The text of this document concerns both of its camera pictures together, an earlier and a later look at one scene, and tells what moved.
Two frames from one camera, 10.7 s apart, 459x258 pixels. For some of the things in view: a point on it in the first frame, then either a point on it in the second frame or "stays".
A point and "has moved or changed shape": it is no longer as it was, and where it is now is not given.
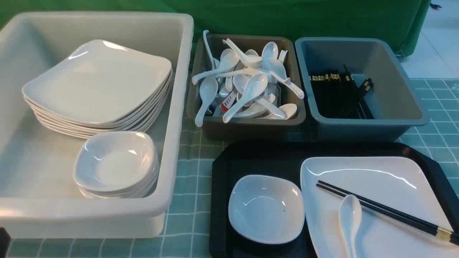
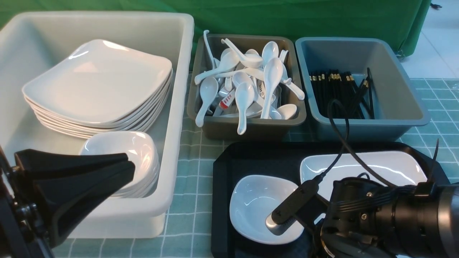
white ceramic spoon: (350, 213) has moved or changed shape
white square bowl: (266, 209) stays
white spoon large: (253, 87) → (245, 93)
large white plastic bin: (39, 197) stays
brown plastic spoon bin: (246, 86) stays
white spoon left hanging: (208, 90) stays
